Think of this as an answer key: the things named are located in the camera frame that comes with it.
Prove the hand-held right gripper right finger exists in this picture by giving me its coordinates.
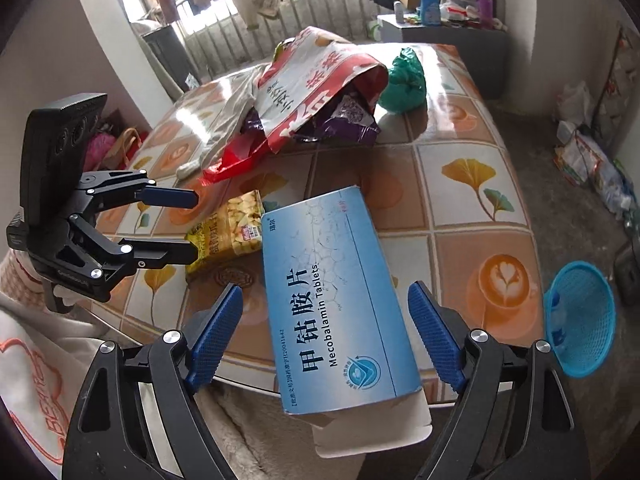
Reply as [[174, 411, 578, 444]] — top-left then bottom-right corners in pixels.
[[407, 281, 593, 480]]

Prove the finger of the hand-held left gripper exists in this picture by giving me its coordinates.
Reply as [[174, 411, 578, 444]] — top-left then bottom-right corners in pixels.
[[70, 215, 199, 301], [75, 170, 198, 211]]

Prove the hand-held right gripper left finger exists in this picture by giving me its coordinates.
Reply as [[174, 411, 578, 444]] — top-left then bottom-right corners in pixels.
[[60, 282, 244, 480]]

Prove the yellow snack packet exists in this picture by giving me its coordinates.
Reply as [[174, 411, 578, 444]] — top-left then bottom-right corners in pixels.
[[185, 189, 265, 275]]

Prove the blue medicine box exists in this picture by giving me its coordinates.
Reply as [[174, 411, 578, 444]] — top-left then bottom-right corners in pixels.
[[261, 185, 433, 458]]

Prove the blue mesh basket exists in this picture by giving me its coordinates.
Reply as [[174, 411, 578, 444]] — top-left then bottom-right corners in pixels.
[[543, 261, 617, 379]]

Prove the purple snack bag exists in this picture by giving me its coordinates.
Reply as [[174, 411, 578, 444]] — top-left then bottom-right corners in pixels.
[[240, 87, 381, 148]]

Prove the pink plush item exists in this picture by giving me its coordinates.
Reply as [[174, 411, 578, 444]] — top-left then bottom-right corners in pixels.
[[84, 132, 116, 172]]

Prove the beige tote bag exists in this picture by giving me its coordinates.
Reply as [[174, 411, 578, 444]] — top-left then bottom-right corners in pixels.
[[107, 127, 144, 172]]

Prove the beige plastic bag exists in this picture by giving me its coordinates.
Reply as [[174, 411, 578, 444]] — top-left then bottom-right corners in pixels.
[[177, 62, 273, 178]]

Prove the tile-patterned tablecloth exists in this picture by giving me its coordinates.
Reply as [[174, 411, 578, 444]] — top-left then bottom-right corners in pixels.
[[85, 44, 546, 411]]

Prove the dark metal cabinet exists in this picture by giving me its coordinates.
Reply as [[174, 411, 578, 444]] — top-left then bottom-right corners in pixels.
[[141, 22, 201, 93]]

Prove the metal window railing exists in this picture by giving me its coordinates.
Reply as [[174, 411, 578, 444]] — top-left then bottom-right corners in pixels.
[[127, 0, 401, 86]]

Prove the red and white plastic bag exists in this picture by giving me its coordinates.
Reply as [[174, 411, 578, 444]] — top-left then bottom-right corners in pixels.
[[202, 26, 390, 183]]

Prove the person's white printed clothing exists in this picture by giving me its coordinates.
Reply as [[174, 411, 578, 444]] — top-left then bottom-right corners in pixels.
[[0, 305, 88, 480]]

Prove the pile of plastic packaging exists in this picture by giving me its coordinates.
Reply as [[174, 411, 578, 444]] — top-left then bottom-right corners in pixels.
[[552, 120, 640, 223]]

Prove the green plastic bag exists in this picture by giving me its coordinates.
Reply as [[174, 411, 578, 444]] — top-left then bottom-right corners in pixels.
[[377, 47, 427, 112]]

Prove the grey cabinet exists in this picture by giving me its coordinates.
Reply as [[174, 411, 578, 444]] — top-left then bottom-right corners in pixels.
[[376, 12, 511, 101]]

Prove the rolled patterned mat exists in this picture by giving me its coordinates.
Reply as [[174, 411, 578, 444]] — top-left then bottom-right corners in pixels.
[[595, 25, 637, 128]]

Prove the blue detergent bottle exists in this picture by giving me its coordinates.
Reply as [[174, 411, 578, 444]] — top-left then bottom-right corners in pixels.
[[417, 0, 442, 26]]

